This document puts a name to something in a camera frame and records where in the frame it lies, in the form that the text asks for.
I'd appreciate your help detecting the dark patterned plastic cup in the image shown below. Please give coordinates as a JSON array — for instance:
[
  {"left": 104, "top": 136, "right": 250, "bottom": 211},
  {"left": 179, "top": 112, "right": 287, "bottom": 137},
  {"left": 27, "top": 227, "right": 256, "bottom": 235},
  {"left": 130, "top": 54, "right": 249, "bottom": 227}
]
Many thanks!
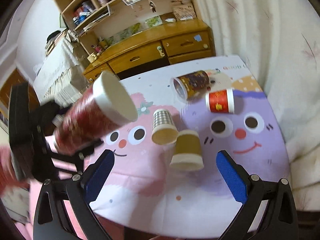
[{"left": 171, "top": 70, "right": 209, "bottom": 101}]

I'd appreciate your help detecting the brown wooden door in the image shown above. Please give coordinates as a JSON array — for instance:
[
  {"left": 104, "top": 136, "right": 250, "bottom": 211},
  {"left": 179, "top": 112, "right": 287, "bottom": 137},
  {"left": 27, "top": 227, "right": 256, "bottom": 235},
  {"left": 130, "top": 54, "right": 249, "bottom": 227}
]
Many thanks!
[{"left": 1, "top": 68, "right": 39, "bottom": 118}]

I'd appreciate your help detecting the cardboard box on desk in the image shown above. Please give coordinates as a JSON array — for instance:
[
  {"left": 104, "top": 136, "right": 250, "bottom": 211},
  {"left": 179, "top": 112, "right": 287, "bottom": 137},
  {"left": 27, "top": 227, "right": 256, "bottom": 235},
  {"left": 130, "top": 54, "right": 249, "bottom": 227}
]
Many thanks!
[{"left": 172, "top": 2, "right": 197, "bottom": 21}]

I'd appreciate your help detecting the white floral curtain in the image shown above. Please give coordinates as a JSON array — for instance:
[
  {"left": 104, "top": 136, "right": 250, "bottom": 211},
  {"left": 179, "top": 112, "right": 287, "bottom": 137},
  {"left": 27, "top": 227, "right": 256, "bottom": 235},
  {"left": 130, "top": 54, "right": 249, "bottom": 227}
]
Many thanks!
[{"left": 193, "top": 0, "right": 319, "bottom": 211}]

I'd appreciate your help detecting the lace covered piano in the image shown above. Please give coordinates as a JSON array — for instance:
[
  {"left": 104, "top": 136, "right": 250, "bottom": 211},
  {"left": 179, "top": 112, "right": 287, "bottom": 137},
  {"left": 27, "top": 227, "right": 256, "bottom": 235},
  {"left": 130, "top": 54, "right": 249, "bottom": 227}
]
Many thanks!
[{"left": 33, "top": 30, "right": 89, "bottom": 106}]

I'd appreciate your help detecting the wooden bookshelf hutch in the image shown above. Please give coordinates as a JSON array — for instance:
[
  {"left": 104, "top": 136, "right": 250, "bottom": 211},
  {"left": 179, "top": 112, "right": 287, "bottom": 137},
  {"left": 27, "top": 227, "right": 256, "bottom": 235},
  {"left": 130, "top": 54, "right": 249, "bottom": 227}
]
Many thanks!
[{"left": 53, "top": 0, "right": 199, "bottom": 55}]

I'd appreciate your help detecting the wooden desk with drawers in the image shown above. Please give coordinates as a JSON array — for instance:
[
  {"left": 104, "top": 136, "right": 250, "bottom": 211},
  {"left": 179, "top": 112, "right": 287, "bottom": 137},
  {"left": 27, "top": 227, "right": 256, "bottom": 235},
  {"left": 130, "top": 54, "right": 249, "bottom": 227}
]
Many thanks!
[{"left": 83, "top": 19, "right": 216, "bottom": 83}]

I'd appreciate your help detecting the small red paper cup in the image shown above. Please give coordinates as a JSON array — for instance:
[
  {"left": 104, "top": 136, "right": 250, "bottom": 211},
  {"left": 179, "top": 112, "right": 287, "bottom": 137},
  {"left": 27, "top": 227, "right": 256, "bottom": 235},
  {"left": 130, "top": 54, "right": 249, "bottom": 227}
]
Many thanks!
[{"left": 205, "top": 88, "right": 235, "bottom": 114}]

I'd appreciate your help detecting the yellow mug on desk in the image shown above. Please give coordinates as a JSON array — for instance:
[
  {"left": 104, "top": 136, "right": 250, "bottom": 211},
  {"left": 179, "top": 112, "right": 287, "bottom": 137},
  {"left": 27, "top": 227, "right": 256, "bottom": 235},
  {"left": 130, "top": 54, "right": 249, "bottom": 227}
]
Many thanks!
[{"left": 87, "top": 53, "right": 98, "bottom": 63}]

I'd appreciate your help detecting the brown sleeve paper cup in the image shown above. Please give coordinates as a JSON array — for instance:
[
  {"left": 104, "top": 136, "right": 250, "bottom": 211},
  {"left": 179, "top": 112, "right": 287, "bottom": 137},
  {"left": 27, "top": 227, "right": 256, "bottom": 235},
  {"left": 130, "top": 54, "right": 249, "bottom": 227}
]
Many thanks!
[{"left": 170, "top": 129, "right": 204, "bottom": 172}]

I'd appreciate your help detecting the checkered paper cup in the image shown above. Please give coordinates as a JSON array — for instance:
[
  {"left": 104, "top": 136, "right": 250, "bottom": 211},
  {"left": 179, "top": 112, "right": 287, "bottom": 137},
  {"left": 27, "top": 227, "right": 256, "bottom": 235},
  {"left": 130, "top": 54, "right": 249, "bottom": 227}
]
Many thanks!
[{"left": 151, "top": 109, "right": 178, "bottom": 145}]

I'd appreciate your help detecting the cartoon monster tablecloth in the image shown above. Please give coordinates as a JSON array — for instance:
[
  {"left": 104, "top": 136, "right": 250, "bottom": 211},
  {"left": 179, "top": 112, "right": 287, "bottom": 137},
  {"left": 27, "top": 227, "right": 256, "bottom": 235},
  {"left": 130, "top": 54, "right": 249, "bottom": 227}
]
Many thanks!
[{"left": 90, "top": 55, "right": 290, "bottom": 238}]

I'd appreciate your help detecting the tall red paper cup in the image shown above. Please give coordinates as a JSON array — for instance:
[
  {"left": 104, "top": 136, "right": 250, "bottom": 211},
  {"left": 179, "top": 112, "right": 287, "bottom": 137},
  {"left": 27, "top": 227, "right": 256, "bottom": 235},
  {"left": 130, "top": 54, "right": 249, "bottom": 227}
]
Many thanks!
[{"left": 54, "top": 71, "right": 138, "bottom": 155}]

